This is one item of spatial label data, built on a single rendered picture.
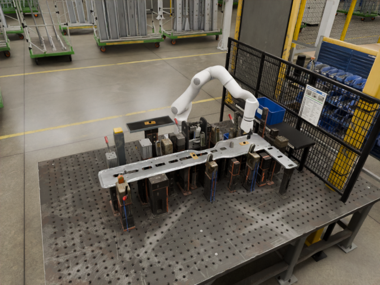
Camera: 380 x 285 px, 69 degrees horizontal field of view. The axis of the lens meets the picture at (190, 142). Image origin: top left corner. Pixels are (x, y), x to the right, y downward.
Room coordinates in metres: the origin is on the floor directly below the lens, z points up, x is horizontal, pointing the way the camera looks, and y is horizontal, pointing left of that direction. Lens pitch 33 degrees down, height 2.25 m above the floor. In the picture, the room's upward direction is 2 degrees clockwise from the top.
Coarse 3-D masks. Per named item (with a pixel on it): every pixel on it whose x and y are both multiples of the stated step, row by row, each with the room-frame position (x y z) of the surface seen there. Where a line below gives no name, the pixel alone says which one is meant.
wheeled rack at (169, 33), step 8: (160, 8) 9.83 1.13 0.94; (168, 8) 9.96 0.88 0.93; (184, 8) 10.29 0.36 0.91; (160, 24) 9.83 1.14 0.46; (160, 32) 9.76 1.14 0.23; (168, 32) 9.35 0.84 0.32; (176, 32) 9.46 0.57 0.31; (184, 32) 9.61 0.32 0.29; (192, 32) 9.69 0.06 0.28; (200, 32) 9.63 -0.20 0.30; (208, 32) 9.79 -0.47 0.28; (216, 32) 9.87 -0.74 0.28
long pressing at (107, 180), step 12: (216, 144) 1.90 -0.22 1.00; (228, 144) 1.91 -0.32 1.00; (264, 144) 1.93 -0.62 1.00; (168, 156) 1.71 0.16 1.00; (180, 156) 1.72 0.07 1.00; (204, 156) 1.73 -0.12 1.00; (216, 156) 1.74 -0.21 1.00; (228, 156) 1.75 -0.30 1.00; (120, 168) 1.55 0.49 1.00; (132, 168) 1.55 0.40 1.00; (156, 168) 1.56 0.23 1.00; (168, 168) 1.57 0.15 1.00; (180, 168) 1.58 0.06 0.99; (108, 180) 1.41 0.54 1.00; (132, 180) 1.42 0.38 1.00
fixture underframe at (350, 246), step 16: (368, 208) 1.70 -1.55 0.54; (352, 224) 1.73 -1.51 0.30; (304, 240) 1.36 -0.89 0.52; (320, 240) 1.60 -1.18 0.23; (336, 240) 1.61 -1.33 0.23; (352, 240) 1.72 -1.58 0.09; (288, 256) 1.37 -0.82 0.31; (304, 256) 1.43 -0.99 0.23; (272, 272) 1.28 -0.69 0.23; (288, 272) 1.35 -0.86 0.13
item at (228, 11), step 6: (228, 0) 8.79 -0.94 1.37; (228, 6) 8.79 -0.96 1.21; (228, 12) 8.80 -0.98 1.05; (228, 18) 8.81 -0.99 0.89; (228, 24) 8.82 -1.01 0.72; (228, 30) 8.83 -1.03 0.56; (222, 36) 8.87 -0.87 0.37; (228, 36) 8.84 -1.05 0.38; (222, 42) 8.88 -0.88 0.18; (222, 48) 8.84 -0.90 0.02
